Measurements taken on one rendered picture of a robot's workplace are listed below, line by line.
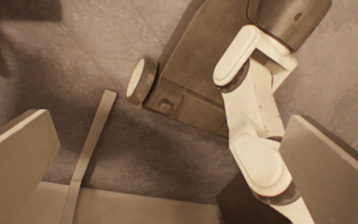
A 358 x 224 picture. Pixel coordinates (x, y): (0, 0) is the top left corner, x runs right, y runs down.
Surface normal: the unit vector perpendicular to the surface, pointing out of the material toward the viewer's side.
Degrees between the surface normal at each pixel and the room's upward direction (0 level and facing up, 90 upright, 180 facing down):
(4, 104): 0
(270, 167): 90
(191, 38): 0
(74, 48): 0
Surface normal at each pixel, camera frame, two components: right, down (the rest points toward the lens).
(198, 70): 0.19, 0.56
